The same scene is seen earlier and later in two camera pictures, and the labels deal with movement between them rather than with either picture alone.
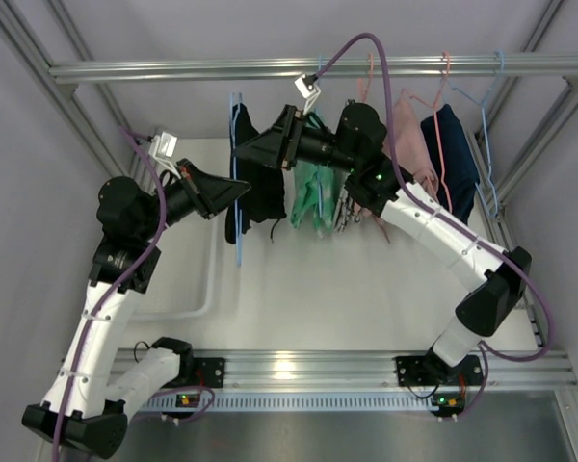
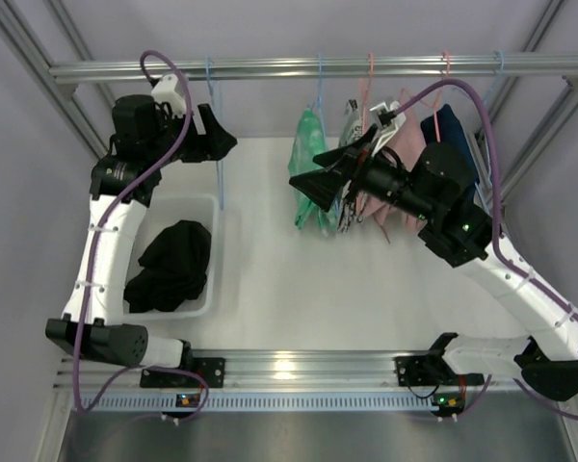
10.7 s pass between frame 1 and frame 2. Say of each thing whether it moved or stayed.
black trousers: moved
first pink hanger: stayed
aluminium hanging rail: stayed
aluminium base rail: stayed
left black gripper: moved
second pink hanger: stayed
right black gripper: moved
